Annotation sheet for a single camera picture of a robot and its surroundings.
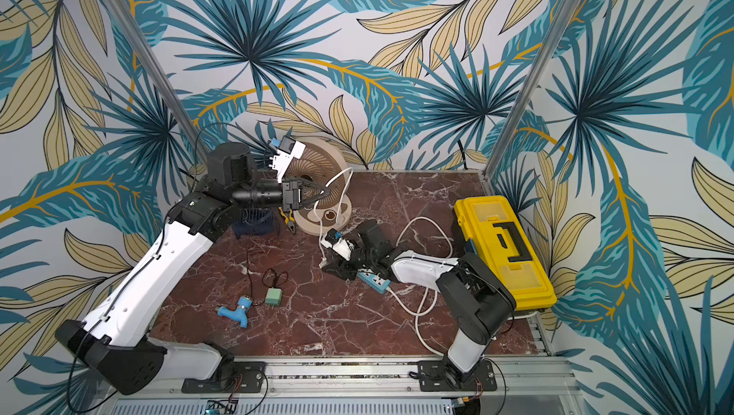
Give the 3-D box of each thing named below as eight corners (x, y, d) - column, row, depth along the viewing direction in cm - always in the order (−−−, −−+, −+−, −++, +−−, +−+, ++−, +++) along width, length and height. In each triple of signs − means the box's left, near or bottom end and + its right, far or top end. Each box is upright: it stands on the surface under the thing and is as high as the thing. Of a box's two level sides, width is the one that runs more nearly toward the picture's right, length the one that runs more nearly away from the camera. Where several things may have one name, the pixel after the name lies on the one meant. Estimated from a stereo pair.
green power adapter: (265, 305, 87) (263, 302, 85) (269, 290, 90) (267, 287, 88) (280, 305, 87) (278, 302, 85) (283, 290, 90) (281, 287, 88)
